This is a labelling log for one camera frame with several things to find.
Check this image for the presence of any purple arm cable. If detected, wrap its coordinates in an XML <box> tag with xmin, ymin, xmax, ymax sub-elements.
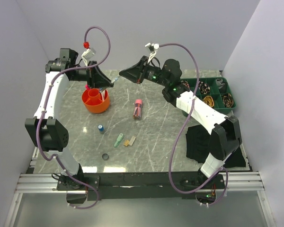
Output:
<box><xmin>35</xmin><ymin>26</ymin><xmax>111</xmax><ymax>210</ymax></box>
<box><xmin>158</xmin><ymin>43</ymin><xmax>229</xmax><ymax>206</ymax></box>

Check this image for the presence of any blue glue stick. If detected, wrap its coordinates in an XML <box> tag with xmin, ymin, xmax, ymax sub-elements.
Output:
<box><xmin>98</xmin><ymin>124</ymin><xmax>105</xmax><ymax>134</ymax></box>

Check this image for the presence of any brown black rolled band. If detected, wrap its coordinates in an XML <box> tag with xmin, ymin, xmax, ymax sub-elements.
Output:
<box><xmin>221</xmin><ymin>93</ymin><xmax>234</xmax><ymax>108</ymax></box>

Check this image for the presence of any black cloth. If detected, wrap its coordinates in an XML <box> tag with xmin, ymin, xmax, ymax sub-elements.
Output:
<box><xmin>186</xmin><ymin>125</ymin><xmax>246</xmax><ymax>168</ymax></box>

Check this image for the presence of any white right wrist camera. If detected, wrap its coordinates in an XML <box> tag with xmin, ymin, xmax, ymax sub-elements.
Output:
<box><xmin>145</xmin><ymin>43</ymin><xmax>160</xmax><ymax>64</ymax></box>

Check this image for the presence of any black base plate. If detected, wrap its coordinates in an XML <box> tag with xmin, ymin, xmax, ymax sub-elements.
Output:
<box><xmin>57</xmin><ymin>172</ymin><xmax>225</xmax><ymax>201</ymax></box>

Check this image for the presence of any pink black rolled band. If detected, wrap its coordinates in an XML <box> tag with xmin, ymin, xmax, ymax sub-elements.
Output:
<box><xmin>181</xmin><ymin>80</ymin><xmax>190</xmax><ymax>91</ymax></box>

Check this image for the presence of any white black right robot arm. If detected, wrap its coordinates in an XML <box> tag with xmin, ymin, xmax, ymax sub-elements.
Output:
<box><xmin>137</xmin><ymin>56</ymin><xmax>242</xmax><ymax>188</ymax></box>

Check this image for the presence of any blue capped white marker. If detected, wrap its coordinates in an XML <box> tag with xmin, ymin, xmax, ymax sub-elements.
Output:
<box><xmin>99</xmin><ymin>88</ymin><xmax>105</xmax><ymax>101</ymax></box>

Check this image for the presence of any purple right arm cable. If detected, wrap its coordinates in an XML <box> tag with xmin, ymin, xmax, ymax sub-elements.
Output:
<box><xmin>158</xmin><ymin>43</ymin><xmax>229</xmax><ymax>206</ymax></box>

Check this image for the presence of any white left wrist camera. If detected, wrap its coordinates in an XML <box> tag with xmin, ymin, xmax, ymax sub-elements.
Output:
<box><xmin>81</xmin><ymin>42</ymin><xmax>96</xmax><ymax>66</ymax></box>

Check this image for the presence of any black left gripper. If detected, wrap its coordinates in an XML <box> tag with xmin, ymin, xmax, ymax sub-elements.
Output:
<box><xmin>71</xmin><ymin>61</ymin><xmax>114</xmax><ymax>89</ymax></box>

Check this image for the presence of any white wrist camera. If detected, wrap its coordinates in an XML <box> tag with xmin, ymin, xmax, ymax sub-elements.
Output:
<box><xmin>81</xmin><ymin>42</ymin><xmax>96</xmax><ymax>66</ymax></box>
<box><xmin>145</xmin><ymin>43</ymin><xmax>160</xmax><ymax>64</ymax></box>

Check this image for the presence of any grey rolled cloth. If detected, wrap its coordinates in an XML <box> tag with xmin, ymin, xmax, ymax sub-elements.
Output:
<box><xmin>215</xmin><ymin>78</ymin><xmax>228</xmax><ymax>93</ymax></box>

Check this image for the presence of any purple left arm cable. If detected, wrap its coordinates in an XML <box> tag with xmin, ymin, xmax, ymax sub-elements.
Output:
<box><xmin>35</xmin><ymin>26</ymin><xmax>111</xmax><ymax>210</ymax></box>

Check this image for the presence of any blue white pen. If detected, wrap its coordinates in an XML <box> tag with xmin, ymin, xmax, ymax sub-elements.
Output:
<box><xmin>99</xmin><ymin>81</ymin><xmax>114</xmax><ymax>92</ymax></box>

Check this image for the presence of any yellow rolled band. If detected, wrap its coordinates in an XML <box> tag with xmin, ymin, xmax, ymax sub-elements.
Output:
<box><xmin>203</xmin><ymin>96</ymin><xmax>214</xmax><ymax>108</ymax></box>

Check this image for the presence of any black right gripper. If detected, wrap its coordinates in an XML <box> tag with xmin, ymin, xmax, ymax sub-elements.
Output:
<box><xmin>119</xmin><ymin>57</ymin><xmax>169</xmax><ymax>87</ymax></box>

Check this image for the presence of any orange round divided container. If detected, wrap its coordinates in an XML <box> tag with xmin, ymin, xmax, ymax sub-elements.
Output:
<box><xmin>81</xmin><ymin>88</ymin><xmax>110</xmax><ymax>114</ymax></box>

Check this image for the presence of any green compartment tray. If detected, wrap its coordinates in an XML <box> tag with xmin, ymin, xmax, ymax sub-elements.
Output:
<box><xmin>179</xmin><ymin>77</ymin><xmax>238</xmax><ymax>117</ymax></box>

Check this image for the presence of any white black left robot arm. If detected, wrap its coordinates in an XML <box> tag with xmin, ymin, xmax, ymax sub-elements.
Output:
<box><xmin>25</xmin><ymin>46</ymin><xmax>114</xmax><ymax>190</ymax></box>

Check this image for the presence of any tan eraser block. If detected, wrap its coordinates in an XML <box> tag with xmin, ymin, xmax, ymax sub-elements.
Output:
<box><xmin>124</xmin><ymin>140</ymin><xmax>130</xmax><ymax>147</ymax></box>

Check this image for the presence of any black white rolled band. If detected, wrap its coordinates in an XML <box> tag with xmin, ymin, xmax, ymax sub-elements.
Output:
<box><xmin>198</xmin><ymin>81</ymin><xmax>210</xmax><ymax>95</ymax></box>

